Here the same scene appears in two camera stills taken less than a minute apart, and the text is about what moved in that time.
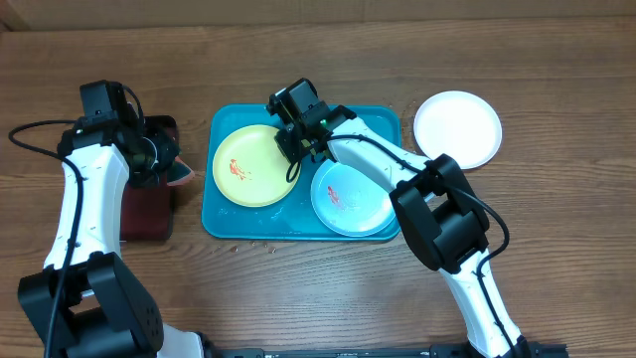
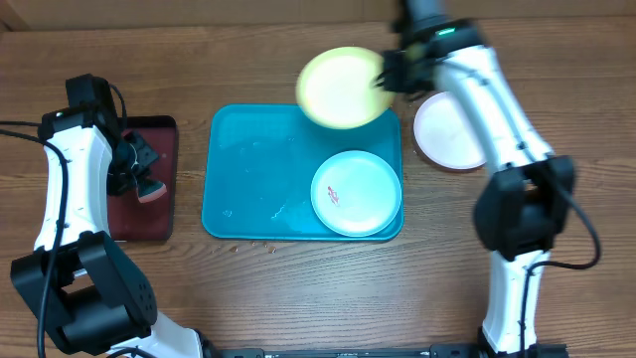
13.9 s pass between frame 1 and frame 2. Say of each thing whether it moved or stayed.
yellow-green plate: moved
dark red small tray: stayed
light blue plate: stayed
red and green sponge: moved
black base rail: stayed
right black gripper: moved
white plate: stayed
